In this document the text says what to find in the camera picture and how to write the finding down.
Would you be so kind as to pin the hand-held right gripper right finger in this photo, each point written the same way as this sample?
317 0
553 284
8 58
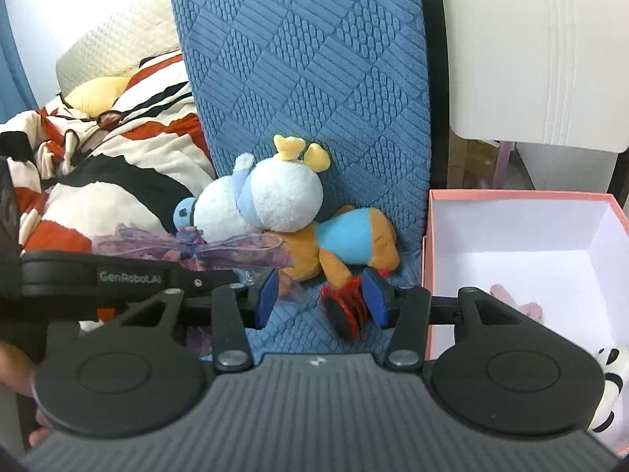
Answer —
376 300

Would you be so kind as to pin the small panda plush toy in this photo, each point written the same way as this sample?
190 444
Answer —
612 403

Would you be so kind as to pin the person's left hand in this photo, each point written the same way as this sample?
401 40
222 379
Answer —
17 368

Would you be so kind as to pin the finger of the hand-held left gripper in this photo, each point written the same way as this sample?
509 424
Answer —
206 282

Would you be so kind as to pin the small pink plush toy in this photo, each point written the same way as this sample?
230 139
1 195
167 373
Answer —
526 309

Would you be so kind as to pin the pink cardboard box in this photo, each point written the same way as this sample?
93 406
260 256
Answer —
516 246

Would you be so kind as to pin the cream quilted headboard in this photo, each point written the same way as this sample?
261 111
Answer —
123 39

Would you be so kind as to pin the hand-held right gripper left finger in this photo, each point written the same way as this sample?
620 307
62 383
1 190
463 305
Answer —
268 300

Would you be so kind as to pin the blue curtain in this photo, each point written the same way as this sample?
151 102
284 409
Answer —
12 69

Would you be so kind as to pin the orange bear plush toy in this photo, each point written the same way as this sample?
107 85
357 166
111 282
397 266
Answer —
304 255

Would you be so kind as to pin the white and blue plush toy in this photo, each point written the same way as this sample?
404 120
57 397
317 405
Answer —
285 196

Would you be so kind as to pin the striped blanket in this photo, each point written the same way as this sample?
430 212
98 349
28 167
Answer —
123 142

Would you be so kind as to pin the yellow pillow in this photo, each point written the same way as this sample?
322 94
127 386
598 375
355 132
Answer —
96 93

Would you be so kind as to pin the blue quilted chair cover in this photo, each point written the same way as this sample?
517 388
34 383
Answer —
304 59

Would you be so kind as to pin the beige folding chair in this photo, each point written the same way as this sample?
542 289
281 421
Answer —
530 59

